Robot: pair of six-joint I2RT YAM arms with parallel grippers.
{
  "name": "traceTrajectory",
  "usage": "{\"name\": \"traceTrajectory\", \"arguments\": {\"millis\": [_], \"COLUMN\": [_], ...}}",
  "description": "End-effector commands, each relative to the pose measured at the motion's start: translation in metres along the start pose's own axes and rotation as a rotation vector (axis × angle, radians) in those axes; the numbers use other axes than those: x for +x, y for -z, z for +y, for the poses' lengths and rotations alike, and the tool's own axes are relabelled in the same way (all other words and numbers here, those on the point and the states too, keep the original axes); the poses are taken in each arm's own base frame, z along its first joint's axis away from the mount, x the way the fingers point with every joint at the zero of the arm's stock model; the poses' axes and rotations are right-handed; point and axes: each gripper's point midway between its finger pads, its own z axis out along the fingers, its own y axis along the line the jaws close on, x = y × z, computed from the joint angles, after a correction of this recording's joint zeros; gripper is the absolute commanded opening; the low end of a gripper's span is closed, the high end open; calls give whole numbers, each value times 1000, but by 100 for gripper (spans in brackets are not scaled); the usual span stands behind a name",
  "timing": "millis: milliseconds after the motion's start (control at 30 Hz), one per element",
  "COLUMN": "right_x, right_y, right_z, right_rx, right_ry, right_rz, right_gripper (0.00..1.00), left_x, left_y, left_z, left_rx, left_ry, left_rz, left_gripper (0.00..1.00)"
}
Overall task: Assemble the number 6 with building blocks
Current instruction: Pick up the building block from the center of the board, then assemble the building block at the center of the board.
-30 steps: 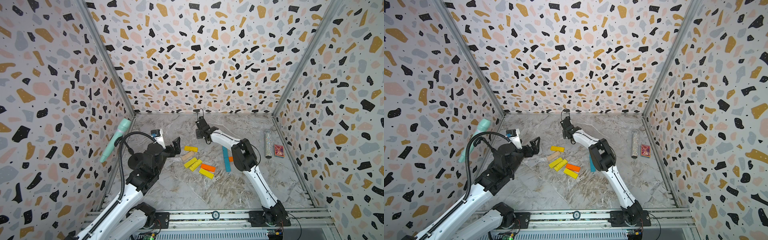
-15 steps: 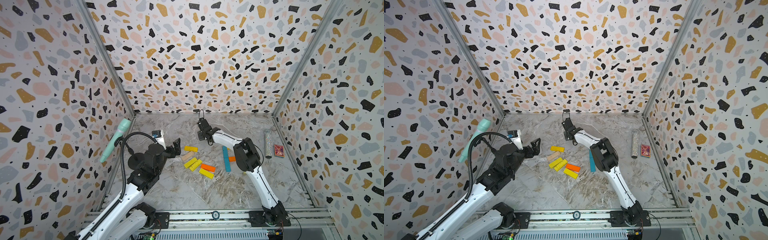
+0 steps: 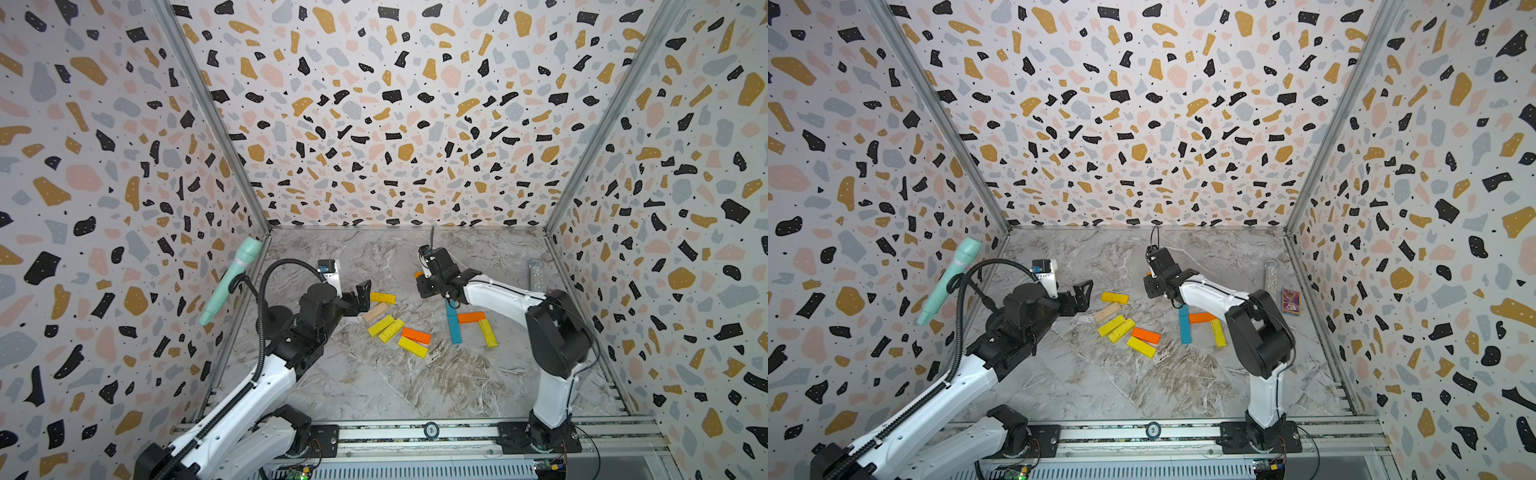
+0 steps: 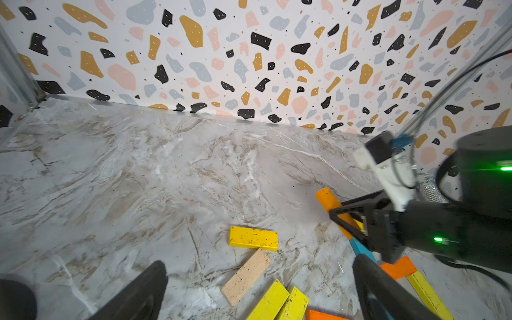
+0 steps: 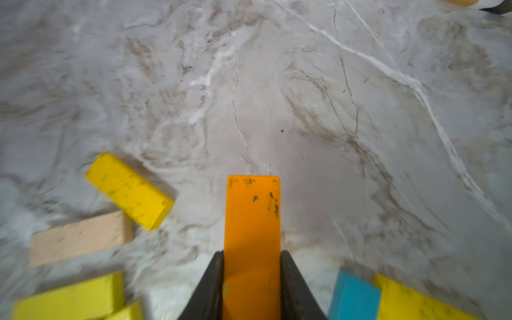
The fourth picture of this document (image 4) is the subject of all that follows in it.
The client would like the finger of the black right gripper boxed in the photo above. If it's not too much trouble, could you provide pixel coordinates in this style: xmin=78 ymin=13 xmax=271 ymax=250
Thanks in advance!
xmin=329 ymin=207 xmax=368 ymax=244
xmin=333 ymin=190 xmax=390 ymax=214

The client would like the aluminium corner post left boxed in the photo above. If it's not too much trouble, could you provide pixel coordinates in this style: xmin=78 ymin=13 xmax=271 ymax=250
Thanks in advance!
xmin=1 ymin=27 xmax=45 ymax=109

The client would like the silver glitter microphone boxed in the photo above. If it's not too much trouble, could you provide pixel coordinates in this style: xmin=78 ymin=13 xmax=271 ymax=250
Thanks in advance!
xmin=418 ymin=174 xmax=449 ymax=203

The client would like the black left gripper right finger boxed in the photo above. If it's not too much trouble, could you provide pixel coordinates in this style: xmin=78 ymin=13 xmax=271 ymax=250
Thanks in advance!
xmin=353 ymin=255 xmax=438 ymax=319

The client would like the orange block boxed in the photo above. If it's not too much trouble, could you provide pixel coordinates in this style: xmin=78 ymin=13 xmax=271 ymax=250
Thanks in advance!
xmin=315 ymin=188 xmax=360 ymax=230
xmin=380 ymin=256 xmax=417 ymax=280
xmin=306 ymin=309 xmax=346 ymax=320

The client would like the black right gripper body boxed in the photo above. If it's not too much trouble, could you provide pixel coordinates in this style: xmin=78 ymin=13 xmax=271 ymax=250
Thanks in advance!
xmin=361 ymin=201 xmax=511 ymax=273

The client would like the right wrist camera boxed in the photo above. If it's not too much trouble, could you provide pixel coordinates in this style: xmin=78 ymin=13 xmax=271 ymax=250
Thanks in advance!
xmin=353 ymin=131 xmax=417 ymax=211

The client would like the natural wood block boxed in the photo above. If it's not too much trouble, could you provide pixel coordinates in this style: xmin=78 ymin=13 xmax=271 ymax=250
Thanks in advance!
xmin=221 ymin=248 xmax=271 ymax=307

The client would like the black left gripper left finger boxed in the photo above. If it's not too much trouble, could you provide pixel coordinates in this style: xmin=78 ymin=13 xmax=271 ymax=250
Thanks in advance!
xmin=90 ymin=261 xmax=168 ymax=320

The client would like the yellow-green block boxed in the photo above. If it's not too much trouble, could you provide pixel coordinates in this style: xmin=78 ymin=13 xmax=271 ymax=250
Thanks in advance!
xmin=406 ymin=271 xmax=455 ymax=320

